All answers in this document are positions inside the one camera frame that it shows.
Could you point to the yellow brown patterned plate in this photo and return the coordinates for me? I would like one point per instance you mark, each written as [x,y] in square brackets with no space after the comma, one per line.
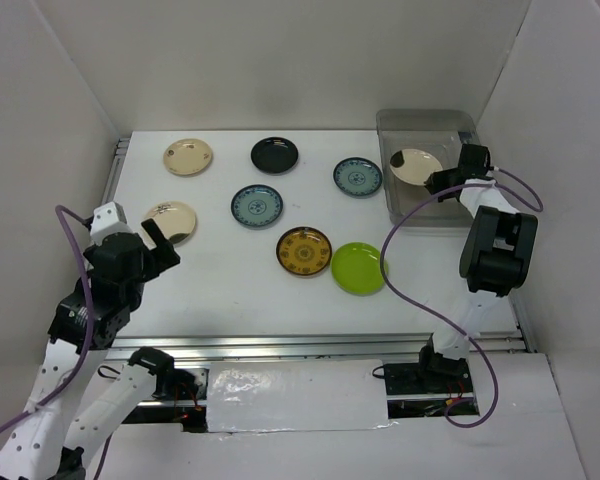
[304,251]

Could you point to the cream plate with black blotch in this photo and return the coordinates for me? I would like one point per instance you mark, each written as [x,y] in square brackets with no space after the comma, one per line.
[414,166]

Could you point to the lime green plate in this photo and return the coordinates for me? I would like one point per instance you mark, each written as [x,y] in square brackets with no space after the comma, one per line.
[355,268]

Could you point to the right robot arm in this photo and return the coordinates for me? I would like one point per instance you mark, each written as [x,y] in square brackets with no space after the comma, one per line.
[494,261]

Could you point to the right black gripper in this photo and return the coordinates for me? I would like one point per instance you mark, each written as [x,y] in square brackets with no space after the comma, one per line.
[437,180]

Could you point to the blue patterned plate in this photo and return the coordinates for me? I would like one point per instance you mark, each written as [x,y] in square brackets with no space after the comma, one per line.
[357,177]
[256,206]

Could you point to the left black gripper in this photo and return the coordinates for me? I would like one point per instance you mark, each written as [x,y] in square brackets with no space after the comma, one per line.
[161,258]

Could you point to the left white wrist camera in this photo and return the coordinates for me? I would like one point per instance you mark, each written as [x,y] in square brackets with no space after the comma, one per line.
[108,219]

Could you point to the cream plate with flowers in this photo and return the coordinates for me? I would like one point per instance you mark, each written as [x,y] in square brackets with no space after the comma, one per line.
[187,157]

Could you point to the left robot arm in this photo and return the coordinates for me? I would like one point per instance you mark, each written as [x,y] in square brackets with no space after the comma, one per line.
[52,438]

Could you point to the white foil covered panel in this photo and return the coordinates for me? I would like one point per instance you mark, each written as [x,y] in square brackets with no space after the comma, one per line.
[319,395]

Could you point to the aluminium table frame rail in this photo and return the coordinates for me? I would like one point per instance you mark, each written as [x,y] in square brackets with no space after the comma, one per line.
[230,298]

